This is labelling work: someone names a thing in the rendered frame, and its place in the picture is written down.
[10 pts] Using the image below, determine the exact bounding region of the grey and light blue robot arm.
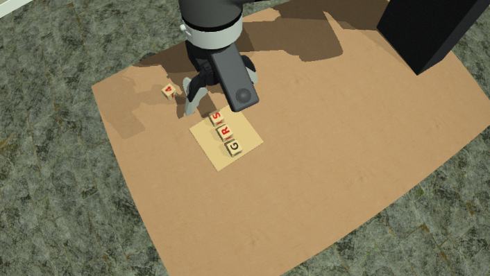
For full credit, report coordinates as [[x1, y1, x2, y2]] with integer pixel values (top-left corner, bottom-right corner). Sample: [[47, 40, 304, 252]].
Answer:
[[178, 0, 269, 112]]

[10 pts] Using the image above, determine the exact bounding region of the cream block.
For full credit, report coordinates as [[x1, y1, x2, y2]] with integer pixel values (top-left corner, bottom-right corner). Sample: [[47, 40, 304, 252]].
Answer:
[[217, 124, 233, 142], [227, 139, 243, 157], [209, 109, 224, 127], [162, 83, 177, 101]]

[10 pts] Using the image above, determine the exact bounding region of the pale yellow mat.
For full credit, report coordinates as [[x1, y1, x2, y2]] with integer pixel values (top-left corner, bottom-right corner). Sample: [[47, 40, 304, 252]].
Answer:
[[189, 105, 264, 172]]

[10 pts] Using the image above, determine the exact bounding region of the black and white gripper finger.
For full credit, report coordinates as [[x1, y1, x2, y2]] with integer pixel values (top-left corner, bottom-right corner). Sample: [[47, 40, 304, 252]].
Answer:
[[183, 73, 208, 116], [241, 55, 257, 84]]

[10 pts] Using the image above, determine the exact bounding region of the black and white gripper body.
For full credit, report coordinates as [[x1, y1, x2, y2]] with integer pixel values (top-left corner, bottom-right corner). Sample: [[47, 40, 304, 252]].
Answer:
[[185, 40, 231, 86]]

